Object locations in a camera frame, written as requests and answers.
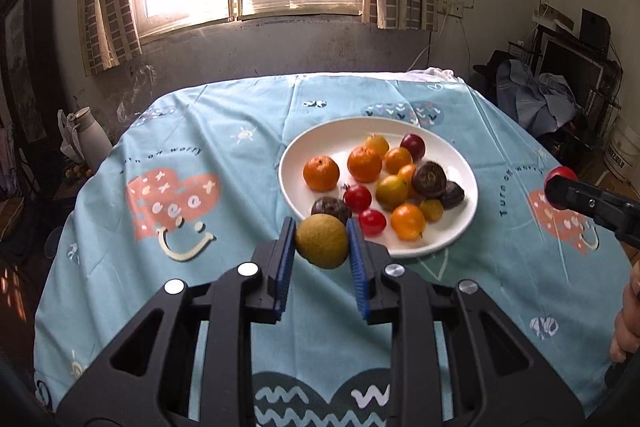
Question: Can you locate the pile of blue clothes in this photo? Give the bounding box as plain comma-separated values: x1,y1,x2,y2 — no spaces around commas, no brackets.
495,57,583,135

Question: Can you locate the dark red plum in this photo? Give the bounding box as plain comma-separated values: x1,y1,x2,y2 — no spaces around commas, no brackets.
400,133,427,162

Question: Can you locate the person's right hand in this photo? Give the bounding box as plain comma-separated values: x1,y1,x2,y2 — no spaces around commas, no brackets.
610,263,640,364

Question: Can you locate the yellow round citrus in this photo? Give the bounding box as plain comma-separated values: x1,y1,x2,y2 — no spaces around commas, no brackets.
376,175,410,212

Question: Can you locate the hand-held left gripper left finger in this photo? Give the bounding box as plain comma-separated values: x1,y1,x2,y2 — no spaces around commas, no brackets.
55,216,297,427

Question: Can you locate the small yellow orange fruit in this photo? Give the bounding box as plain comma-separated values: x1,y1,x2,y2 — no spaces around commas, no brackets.
364,134,390,158

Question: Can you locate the white plastic bucket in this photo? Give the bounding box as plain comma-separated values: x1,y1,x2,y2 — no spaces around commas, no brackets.
602,114,640,182

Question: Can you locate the white cloth under tablecloth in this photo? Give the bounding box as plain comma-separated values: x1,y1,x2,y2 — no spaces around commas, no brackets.
405,67,463,82

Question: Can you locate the dark framed picture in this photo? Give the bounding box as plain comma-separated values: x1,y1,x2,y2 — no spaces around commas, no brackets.
0,0,48,142

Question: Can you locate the dark brown passion fruit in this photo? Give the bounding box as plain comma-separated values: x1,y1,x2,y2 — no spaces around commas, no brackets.
412,161,448,200
311,197,351,224

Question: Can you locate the orange mandarin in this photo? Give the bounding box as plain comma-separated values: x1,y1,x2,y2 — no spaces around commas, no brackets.
347,146,383,184
303,155,341,192

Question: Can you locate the light blue printed tablecloth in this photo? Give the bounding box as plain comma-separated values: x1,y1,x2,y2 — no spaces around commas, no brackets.
32,72,640,427

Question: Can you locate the white thermos kettle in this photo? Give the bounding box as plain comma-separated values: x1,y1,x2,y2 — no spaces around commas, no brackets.
67,107,113,170

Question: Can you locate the red tomato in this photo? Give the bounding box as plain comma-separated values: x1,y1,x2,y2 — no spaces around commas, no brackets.
343,184,374,212
360,208,388,237
546,165,578,188

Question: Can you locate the dark purple wrinkled fruit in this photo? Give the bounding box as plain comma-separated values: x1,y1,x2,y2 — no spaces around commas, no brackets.
440,181,466,210

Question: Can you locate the white oval plate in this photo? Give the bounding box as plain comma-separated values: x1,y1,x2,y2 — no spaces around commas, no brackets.
278,117,479,258

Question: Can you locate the black speaker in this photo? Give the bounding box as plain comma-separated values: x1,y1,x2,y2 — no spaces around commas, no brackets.
580,8,612,52

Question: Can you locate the large smooth orange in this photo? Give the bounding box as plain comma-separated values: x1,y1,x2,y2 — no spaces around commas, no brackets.
390,204,426,241

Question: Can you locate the black monitor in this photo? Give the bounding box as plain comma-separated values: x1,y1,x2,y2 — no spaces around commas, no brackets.
537,32,608,108

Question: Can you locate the white plastic bag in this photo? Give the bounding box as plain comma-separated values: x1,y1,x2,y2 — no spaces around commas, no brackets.
57,109,81,162

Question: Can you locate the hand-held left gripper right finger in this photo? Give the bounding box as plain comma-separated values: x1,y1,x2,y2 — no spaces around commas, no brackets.
346,217,586,427

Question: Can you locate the olive yellow round fruit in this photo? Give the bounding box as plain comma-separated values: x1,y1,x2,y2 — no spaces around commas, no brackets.
294,213,350,270

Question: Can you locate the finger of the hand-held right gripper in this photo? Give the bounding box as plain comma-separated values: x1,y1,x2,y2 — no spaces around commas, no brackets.
544,176,640,251

